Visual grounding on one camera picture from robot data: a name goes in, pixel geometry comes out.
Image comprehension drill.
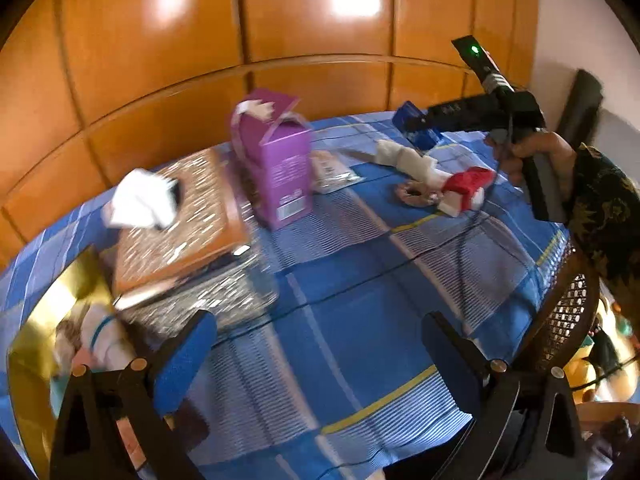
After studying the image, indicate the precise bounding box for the brown round ornament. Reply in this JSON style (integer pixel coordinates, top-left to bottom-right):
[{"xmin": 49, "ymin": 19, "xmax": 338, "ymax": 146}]
[{"xmin": 395, "ymin": 182, "xmax": 441, "ymax": 207}]

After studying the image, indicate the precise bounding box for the beige bandage roll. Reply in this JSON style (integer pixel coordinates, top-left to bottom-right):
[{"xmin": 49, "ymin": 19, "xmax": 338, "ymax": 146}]
[{"xmin": 375, "ymin": 140, "xmax": 453, "ymax": 186}]

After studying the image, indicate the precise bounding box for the white sock with teal stripes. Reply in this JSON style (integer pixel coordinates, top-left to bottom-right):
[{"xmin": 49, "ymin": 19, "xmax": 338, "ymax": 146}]
[{"xmin": 82, "ymin": 302, "xmax": 136, "ymax": 371}]

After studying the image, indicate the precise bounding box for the ornate silver tissue box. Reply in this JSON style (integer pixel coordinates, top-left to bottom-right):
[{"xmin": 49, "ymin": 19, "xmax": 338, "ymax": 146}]
[{"xmin": 102, "ymin": 147, "xmax": 281, "ymax": 336}]

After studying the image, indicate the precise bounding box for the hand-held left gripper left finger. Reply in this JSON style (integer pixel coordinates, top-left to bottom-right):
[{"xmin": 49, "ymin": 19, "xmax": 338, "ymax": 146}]
[{"xmin": 49, "ymin": 309, "xmax": 218, "ymax": 480}]

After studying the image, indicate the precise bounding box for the person's right forearm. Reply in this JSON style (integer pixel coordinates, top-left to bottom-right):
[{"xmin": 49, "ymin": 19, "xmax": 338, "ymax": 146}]
[{"xmin": 565, "ymin": 144, "xmax": 640, "ymax": 311}]

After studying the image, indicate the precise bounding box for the yellow soft toy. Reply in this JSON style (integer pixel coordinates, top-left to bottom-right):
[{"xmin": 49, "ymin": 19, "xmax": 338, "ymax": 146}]
[{"xmin": 565, "ymin": 340, "xmax": 640, "ymax": 403}]

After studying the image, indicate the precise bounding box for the white tissue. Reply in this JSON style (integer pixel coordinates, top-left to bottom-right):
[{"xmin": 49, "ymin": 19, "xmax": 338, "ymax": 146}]
[{"xmin": 102, "ymin": 169, "xmax": 183, "ymax": 231}]

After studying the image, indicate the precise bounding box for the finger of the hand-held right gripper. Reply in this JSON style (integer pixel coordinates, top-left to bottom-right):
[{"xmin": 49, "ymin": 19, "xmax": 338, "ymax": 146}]
[{"xmin": 407, "ymin": 127, "xmax": 445, "ymax": 153}]

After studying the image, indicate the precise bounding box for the black cylindrical object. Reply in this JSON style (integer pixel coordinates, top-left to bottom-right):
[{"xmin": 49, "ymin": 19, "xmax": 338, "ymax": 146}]
[{"xmin": 554, "ymin": 69, "xmax": 603, "ymax": 148}]

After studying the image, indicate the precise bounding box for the person's right hand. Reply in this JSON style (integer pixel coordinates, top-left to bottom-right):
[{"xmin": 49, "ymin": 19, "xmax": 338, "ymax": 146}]
[{"xmin": 487, "ymin": 130, "xmax": 578, "ymax": 203}]

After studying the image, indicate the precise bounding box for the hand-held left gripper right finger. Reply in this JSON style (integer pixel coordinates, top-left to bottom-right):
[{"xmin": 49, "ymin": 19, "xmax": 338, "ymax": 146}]
[{"xmin": 421, "ymin": 311, "xmax": 588, "ymax": 480}]

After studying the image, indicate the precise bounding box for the blue plaid bedsheet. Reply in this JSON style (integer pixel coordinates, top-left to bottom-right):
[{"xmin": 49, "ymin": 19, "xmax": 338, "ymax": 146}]
[{"xmin": 0, "ymin": 110, "xmax": 576, "ymax": 480}]

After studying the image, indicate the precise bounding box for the rattan chair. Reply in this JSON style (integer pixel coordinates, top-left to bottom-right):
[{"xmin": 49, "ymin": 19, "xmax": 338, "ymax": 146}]
[{"xmin": 520, "ymin": 247, "xmax": 606, "ymax": 376}]

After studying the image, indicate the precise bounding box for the clear plastic packet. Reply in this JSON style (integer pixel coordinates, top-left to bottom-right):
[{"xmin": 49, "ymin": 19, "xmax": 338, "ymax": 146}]
[{"xmin": 310, "ymin": 150, "xmax": 361, "ymax": 195}]

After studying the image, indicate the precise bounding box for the wooden wardrobe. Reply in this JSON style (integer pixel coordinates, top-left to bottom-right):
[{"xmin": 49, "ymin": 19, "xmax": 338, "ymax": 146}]
[{"xmin": 0, "ymin": 0, "xmax": 541, "ymax": 271}]

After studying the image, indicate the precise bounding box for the purple carton box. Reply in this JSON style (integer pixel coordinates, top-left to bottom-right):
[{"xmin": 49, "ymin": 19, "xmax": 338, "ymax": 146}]
[{"xmin": 230, "ymin": 89, "xmax": 315, "ymax": 231}]

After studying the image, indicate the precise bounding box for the gold box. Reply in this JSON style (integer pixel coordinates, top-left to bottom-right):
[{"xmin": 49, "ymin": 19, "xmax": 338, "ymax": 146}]
[{"xmin": 7, "ymin": 245, "xmax": 211, "ymax": 480}]

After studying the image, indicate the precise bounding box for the red and white sock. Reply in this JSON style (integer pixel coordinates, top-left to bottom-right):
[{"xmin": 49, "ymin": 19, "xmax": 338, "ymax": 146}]
[{"xmin": 440, "ymin": 166, "xmax": 496, "ymax": 216}]

